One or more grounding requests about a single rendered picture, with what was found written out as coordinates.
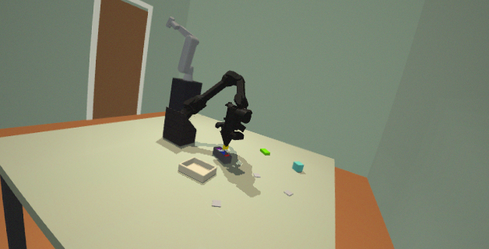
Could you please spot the lime green flat block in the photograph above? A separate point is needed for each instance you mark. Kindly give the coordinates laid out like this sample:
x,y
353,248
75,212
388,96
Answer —
x,y
265,152

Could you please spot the beige shallow rectangular tray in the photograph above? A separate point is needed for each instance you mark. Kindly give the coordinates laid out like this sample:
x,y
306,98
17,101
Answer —
x,y
197,169

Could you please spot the teal cube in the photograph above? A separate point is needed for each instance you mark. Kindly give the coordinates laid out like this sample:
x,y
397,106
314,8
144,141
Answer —
x,y
297,166

